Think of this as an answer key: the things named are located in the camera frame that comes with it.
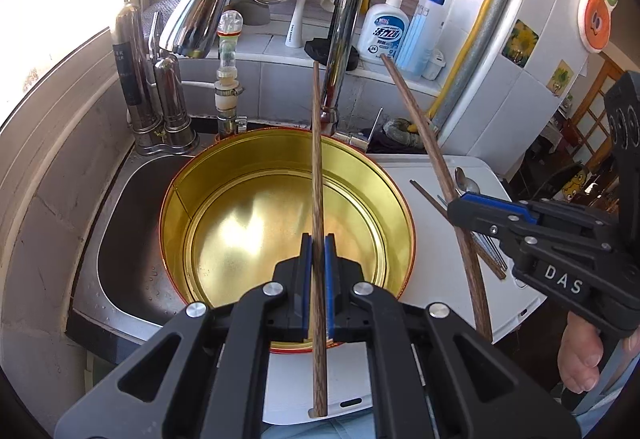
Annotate blue translucent bottle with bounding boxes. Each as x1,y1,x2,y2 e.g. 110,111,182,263
396,0,447,76

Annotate right hand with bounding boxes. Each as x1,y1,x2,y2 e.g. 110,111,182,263
557,310,640,395

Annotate white cutting board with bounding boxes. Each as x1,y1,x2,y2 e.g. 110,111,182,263
262,154,546,425

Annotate black round stand base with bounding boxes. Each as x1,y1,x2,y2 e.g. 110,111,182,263
304,37,362,72

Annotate chrome kitchen faucet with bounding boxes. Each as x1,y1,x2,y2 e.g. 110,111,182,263
158,0,386,151

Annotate sunflower wall hook large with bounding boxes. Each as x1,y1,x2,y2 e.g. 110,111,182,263
501,20,539,68

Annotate yellow gas hose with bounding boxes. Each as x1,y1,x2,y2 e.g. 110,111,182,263
424,0,520,121

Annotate chrome filter faucet posts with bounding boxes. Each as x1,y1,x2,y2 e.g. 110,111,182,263
111,3,198,155

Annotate dark cloth rag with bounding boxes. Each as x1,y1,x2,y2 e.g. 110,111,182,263
368,118,427,154

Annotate orange fruit wall decoration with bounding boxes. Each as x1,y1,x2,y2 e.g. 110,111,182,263
577,0,620,54

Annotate steel spoon green clover handle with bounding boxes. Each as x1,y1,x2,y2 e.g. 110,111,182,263
454,167,480,196

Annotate long single wooden chopstick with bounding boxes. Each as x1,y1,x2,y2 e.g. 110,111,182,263
310,62,328,419

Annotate small white container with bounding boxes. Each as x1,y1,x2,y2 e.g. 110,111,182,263
422,48,446,81

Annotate plain steel chopstick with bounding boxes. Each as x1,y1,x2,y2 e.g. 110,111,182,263
472,232,508,272

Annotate red gold round tin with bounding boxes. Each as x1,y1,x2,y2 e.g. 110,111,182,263
158,128,416,307

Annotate grey metal pipe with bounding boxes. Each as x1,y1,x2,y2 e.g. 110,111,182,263
428,0,509,132

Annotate white hand soap pump bottle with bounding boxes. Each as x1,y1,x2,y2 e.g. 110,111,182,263
357,0,409,63

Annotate yellow cartoon sign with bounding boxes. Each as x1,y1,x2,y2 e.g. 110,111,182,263
562,168,589,201

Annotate steel sink basin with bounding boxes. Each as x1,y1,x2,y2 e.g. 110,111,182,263
69,148,202,345

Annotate sunflower wall hook small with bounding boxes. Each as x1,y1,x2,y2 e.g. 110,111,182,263
547,60,574,97

